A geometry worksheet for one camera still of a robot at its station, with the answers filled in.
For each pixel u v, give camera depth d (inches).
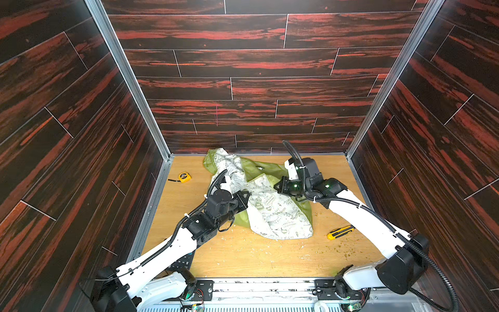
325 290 28.7
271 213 37.0
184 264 31.0
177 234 19.6
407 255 15.5
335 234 34.1
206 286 29.5
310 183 22.6
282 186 26.2
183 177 42.4
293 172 24.6
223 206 21.3
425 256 14.7
